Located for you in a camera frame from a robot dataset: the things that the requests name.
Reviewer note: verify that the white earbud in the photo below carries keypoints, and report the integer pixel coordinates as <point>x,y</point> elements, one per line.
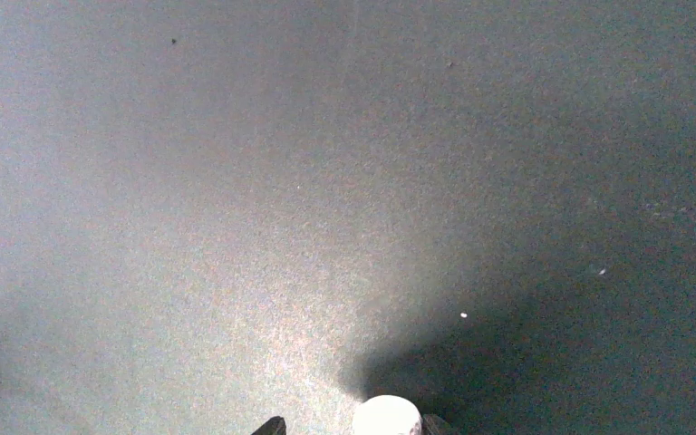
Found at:
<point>386,415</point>

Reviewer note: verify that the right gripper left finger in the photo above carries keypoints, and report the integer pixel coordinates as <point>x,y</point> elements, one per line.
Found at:
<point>274,426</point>

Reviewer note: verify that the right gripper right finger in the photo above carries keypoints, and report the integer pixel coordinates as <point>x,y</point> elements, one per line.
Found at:
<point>434,425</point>

